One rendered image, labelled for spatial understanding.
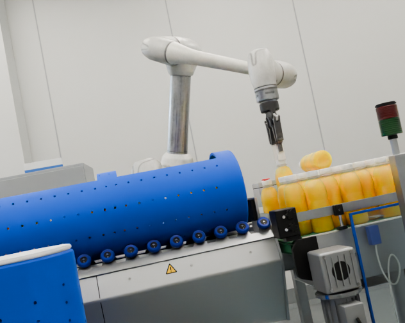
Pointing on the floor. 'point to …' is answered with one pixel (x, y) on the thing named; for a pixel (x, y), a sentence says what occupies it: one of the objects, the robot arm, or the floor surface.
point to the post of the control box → (302, 299)
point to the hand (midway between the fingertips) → (279, 152)
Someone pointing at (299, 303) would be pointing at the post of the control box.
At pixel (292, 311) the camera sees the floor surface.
